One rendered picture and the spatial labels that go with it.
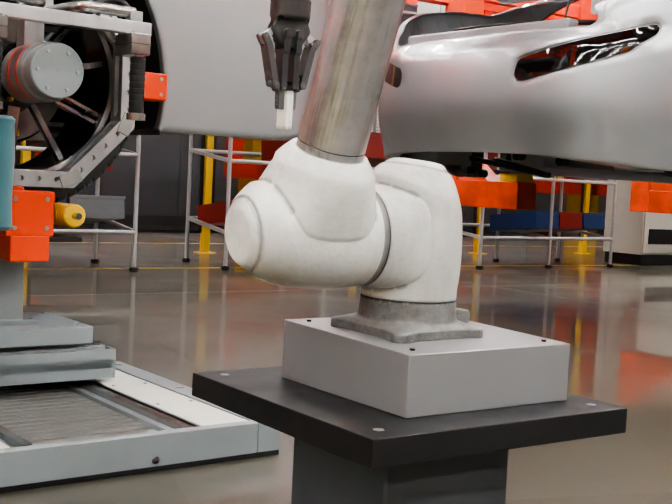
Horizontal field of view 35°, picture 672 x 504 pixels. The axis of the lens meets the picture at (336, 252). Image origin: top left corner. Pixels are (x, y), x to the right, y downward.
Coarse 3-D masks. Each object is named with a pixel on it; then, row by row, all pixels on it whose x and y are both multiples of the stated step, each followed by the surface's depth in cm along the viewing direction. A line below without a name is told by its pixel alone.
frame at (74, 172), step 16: (80, 0) 265; (112, 16) 266; (112, 64) 273; (128, 64) 270; (112, 80) 273; (128, 80) 270; (112, 96) 273; (128, 96) 270; (112, 112) 273; (128, 112) 272; (112, 128) 269; (128, 128) 271; (96, 144) 266; (112, 144) 269; (80, 160) 264; (96, 160) 267; (16, 176) 255; (32, 176) 257; (48, 176) 259; (64, 176) 262; (80, 176) 264
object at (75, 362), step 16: (0, 352) 263; (16, 352) 266; (32, 352) 268; (48, 352) 266; (64, 352) 268; (80, 352) 270; (96, 352) 273; (112, 352) 276; (0, 368) 258; (16, 368) 261; (32, 368) 263; (48, 368) 266; (64, 368) 268; (80, 368) 271; (96, 368) 274; (112, 368) 276; (0, 384) 259; (16, 384) 261
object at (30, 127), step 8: (8, 24) 271; (16, 24) 272; (8, 32) 271; (16, 32) 272; (8, 40) 271; (40, 104) 277; (48, 104) 279; (0, 112) 271; (24, 112) 275; (40, 112) 278; (48, 112) 279; (24, 120) 275; (32, 120) 276; (48, 120) 279; (24, 128) 275; (32, 128) 277; (24, 136) 275
